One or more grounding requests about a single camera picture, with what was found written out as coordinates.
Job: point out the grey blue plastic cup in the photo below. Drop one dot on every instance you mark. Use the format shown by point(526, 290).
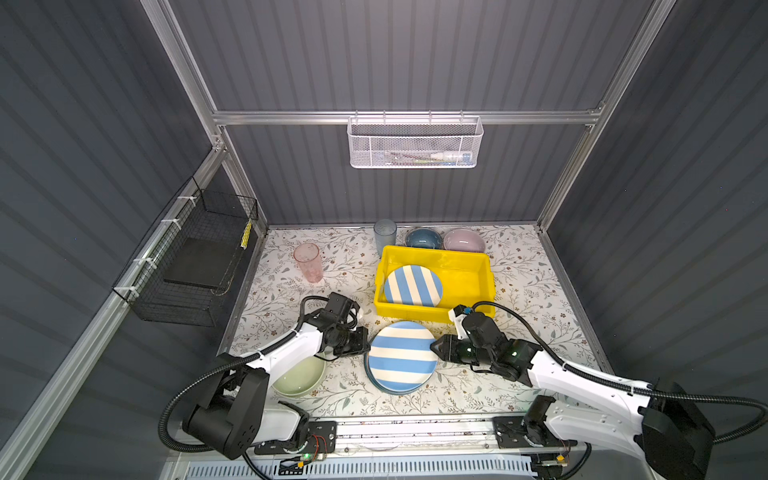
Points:
point(385, 233)

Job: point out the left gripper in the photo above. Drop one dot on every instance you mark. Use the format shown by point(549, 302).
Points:
point(360, 345)

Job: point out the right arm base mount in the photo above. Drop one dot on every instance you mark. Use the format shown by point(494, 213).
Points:
point(529, 429)

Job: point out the light green bowl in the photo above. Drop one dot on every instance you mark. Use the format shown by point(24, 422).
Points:
point(301, 379)

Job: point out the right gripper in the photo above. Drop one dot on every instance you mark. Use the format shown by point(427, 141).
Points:
point(446, 347)

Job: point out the dark blue bowl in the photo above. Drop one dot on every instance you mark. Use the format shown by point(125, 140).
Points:
point(424, 238)

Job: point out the white wire mesh basket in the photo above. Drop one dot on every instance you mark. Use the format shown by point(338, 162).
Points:
point(370, 136)

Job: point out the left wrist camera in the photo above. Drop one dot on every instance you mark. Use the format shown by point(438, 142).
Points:
point(338, 306)

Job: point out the items in mesh basket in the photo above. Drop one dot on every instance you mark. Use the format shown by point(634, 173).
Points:
point(444, 158)

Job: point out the pink plastic cup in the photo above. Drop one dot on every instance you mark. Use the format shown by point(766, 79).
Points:
point(309, 260)

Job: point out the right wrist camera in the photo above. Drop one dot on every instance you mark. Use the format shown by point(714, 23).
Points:
point(457, 315)

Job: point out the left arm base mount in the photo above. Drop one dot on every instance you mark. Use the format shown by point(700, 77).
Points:
point(313, 437)

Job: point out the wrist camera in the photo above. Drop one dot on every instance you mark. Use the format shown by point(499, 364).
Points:
point(457, 315)
point(338, 306)

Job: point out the yellow plastic bin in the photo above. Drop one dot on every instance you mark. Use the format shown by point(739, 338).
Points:
point(466, 277)

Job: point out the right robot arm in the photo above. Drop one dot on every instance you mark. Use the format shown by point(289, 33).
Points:
point(671, 436)

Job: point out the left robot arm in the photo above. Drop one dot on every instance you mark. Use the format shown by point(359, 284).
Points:
point(233, 410)

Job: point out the lilac purple bowl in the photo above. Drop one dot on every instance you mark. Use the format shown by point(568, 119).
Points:
point(464, 240)

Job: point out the black wire basket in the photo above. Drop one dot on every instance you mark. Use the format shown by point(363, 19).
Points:
point(191, 269)

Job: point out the aluminium front rail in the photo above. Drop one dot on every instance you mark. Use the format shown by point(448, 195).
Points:
point(465, 431)

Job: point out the blue white striped plate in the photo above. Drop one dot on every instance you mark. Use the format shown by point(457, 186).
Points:
point(413, 285)

